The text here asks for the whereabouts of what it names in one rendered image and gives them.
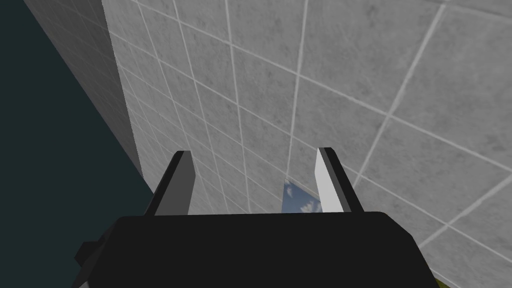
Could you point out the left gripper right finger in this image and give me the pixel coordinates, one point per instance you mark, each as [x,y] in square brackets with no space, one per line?
[334,188]

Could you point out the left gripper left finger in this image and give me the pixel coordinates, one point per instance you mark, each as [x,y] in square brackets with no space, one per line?
[174,192]

